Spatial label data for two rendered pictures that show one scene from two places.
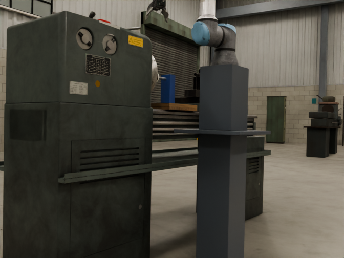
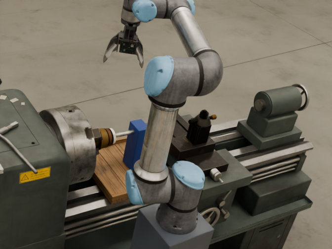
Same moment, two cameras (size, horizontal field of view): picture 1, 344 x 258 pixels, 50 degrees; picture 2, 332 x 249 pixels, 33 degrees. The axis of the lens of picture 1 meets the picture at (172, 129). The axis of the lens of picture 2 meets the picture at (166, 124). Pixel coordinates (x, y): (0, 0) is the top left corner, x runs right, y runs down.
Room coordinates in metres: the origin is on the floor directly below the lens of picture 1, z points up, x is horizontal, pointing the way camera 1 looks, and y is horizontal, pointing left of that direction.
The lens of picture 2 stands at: (0.58, -0.48, 2.46)
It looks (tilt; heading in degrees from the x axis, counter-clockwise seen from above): 33 degrees down; 12
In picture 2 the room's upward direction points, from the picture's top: 13 degrees clockwise
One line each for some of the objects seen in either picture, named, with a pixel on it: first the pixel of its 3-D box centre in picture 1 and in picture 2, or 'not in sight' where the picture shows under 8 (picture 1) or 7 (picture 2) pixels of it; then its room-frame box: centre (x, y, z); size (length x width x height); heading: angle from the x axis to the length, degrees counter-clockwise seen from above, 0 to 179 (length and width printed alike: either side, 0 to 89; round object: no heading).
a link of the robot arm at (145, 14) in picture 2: not in sight; (147, 6); (2.32, 0.03, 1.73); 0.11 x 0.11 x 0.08; 35
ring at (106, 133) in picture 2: not in sight; (100, 138); (2.39, 0.15, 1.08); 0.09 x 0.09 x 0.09; 51
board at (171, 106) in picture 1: (163, 107); (122, 167); (2.50, 0.07, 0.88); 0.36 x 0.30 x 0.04; 51
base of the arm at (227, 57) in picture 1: (224, 58); (179, 208); (2.07, -0.29, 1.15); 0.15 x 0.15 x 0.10
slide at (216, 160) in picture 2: (193, 101); (186, 144); (2.75, -0.15, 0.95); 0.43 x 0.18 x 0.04; 51
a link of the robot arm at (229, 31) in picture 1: (224, 37); (184, 184); (2.07, -0.28, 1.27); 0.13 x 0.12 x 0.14; 125
